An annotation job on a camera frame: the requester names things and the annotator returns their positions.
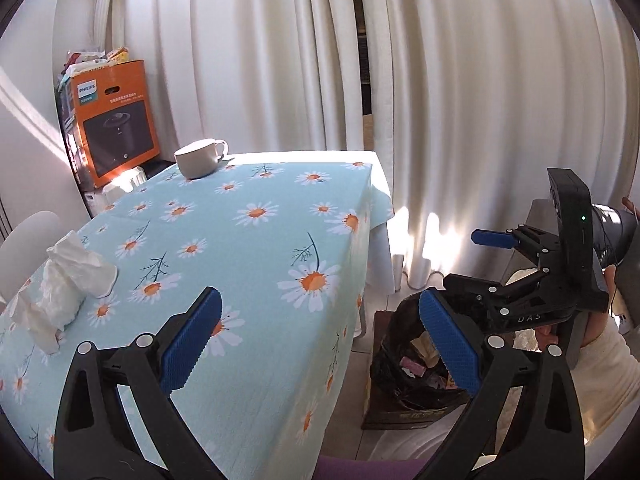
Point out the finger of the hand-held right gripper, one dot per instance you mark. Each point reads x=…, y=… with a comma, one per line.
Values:
x=470, y=292
x=492, y=238

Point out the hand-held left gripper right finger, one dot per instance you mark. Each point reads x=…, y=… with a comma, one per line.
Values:
x=450, y=345

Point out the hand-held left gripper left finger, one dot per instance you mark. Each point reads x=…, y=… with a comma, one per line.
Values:
x=192, y=340

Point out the brown paper bag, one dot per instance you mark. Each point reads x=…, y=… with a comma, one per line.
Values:
x=426, y=347

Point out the colourful paper ball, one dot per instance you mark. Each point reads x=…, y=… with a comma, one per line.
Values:
x=449, y=382

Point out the small pink packet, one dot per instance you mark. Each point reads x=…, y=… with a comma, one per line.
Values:
x=412, y=366

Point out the black trash bag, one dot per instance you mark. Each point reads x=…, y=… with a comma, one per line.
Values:
x=395, y=360

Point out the black trash bag bin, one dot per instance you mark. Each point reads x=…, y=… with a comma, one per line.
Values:
x=400, y=417

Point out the white tissue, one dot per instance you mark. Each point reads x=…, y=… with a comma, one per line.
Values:
x=35, y=320

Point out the person's right forearm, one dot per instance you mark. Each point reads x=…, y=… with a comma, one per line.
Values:
x=610, y=385

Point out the person's right hand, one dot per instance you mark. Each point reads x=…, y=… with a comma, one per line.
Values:
x=547, y=337

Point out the blue daisy print tablecloth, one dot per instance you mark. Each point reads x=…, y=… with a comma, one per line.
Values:
x=225, y=240

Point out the white curtain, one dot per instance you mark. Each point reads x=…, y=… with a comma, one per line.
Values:
x=475, y=85
x=250, y=60

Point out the white plastic appliance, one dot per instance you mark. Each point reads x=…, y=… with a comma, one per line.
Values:
x=122, y=185

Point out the white ceramic cup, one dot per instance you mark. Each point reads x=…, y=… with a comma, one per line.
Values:
x=195, y=160

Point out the white chair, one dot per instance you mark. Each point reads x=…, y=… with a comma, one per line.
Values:
x=25, y=240

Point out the orange appliance box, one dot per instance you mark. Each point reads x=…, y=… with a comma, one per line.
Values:
x=120, y=125

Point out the pile of colourful packets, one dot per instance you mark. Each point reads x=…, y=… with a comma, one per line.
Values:
x=95, y=62

